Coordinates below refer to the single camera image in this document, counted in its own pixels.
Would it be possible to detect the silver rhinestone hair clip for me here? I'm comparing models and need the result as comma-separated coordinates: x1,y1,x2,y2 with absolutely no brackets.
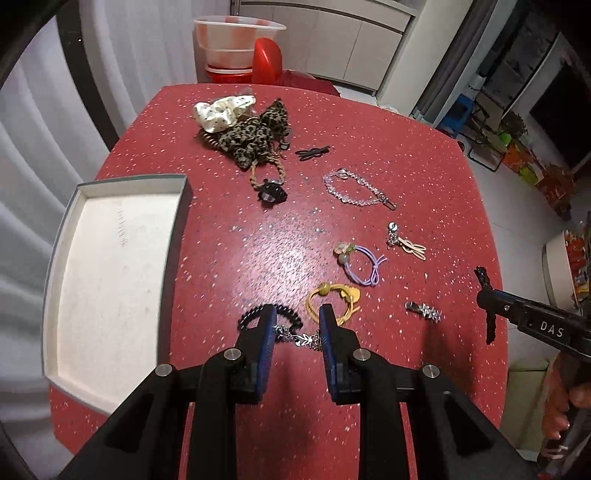
405,301,443,323

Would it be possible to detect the brown spiral hair tie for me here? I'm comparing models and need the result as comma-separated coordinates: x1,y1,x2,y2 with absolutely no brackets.
197,128,228,151

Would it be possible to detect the white cabinet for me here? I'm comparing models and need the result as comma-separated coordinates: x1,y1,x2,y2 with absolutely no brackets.
238,0,425,92

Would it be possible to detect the black spiral hair tie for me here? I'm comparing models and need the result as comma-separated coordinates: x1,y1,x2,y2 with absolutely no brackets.
237,302,305,343

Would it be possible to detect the white shallow tray box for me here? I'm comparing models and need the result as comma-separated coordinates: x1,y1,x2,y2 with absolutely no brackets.
42,174,192,415

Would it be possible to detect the purple hair tie with charm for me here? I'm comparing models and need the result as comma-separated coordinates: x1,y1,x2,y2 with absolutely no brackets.
334,242,388,287

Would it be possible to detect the translucent plastic tub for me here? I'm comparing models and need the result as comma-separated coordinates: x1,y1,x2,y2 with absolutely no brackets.
192,15,287,74

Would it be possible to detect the black claw hair clip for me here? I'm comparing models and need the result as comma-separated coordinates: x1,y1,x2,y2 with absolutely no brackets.
257,181,287,206

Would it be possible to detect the leopard print scrunchie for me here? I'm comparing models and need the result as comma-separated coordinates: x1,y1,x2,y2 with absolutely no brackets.
217,98,290,171

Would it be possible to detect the blue stool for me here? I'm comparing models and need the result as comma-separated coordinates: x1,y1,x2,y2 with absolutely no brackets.
437,94,475,138

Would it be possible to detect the red plastic stool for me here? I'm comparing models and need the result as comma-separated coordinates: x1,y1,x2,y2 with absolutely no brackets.
252,38,339,97

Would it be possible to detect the tan braided hair tie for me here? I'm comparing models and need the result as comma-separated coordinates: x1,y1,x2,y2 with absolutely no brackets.
249,154,287,191

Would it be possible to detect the white curtain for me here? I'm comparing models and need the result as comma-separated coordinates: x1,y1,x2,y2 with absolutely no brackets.
1,1,230,479

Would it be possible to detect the yellow hair tie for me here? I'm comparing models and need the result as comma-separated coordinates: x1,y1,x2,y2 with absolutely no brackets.
304,282,362,327

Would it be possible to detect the black beaded barrette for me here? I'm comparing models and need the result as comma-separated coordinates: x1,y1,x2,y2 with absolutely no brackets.
474,266,496,345

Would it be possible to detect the white polka dot scrunchie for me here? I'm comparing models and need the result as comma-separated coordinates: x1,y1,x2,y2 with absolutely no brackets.
193,95,256,133

